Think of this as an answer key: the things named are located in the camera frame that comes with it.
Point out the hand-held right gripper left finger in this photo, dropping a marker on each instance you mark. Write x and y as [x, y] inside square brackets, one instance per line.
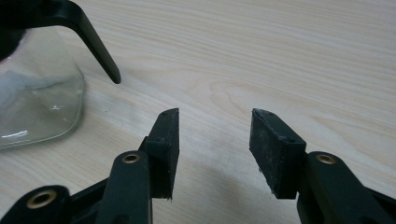
[162, 155]

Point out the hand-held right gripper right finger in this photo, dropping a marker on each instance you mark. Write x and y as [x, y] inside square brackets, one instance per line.
[277, 155]

